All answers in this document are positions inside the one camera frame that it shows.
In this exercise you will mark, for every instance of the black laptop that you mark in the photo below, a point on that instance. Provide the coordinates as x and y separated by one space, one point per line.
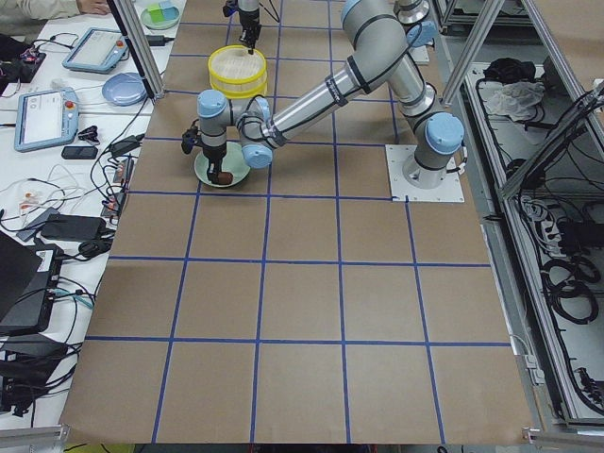
29 275

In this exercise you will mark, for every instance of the teach pendant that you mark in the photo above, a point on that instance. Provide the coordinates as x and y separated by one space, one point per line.
98 51
46 119

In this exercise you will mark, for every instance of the blue plate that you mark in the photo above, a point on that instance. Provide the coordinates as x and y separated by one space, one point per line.
124 89

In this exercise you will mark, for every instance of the yellow bamboo steamer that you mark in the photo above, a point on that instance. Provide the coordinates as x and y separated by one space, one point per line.
240 90
233 64

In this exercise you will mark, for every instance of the aluminium frame post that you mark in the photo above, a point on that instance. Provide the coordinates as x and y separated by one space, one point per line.
126 18

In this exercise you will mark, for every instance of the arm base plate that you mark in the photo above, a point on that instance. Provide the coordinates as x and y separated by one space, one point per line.
420 55
409 182

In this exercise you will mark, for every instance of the far teach pendant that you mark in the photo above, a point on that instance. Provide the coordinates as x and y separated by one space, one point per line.
98 51

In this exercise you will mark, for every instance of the green bowl with blocks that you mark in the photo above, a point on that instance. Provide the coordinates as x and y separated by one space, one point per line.
160 15

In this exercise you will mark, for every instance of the near teach pendant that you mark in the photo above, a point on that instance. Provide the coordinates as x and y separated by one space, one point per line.
46 119

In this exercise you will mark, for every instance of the black power adapter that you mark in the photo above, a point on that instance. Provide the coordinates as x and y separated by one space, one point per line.
73 228

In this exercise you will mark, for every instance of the light green plate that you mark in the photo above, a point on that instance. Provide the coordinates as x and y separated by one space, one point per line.
233 163

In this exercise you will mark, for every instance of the white cloth rag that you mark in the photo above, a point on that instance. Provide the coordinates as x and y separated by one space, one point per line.
517 100

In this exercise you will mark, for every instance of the brown steamed bun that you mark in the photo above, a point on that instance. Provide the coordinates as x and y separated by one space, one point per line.
223 178

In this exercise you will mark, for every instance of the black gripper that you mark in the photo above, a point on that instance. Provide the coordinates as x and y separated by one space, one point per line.
248 20
214 154

